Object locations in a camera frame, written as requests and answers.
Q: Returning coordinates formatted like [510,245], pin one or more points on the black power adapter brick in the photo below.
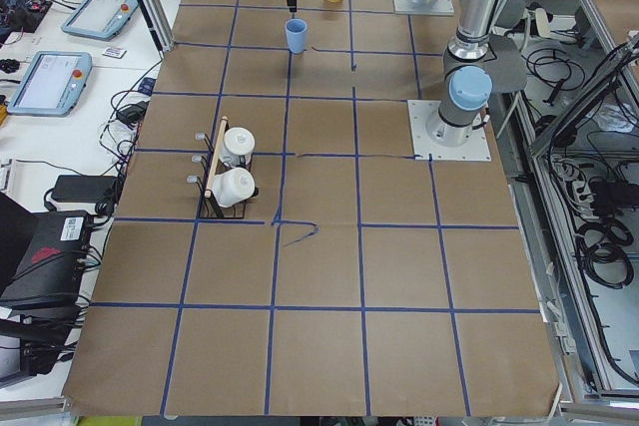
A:
[82,189]

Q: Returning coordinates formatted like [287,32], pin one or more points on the lower teach pendant tablet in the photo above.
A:
[52,84]

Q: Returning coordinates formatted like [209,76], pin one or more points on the white mug far rack end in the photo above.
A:
[238,146]

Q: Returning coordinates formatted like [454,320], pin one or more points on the teach pendant tablet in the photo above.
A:
[100,19]
[52,84]

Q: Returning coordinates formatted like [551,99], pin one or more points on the light blue plastic cup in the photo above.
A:
[296,34]

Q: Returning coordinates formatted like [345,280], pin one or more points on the upper teach pendant tablet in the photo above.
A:
[100,19]

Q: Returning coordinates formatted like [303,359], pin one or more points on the white mug rack end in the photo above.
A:
[234,186]
[238,146]

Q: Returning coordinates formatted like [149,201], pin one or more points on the white mug near rack end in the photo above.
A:
[234,186]

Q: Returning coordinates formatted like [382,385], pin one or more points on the black computer box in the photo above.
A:
[41,256]

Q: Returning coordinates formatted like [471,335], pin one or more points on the black wire mug rack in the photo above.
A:
[211,165]

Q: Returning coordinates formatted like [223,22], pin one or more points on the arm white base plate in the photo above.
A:
[434,139]
[424,7]

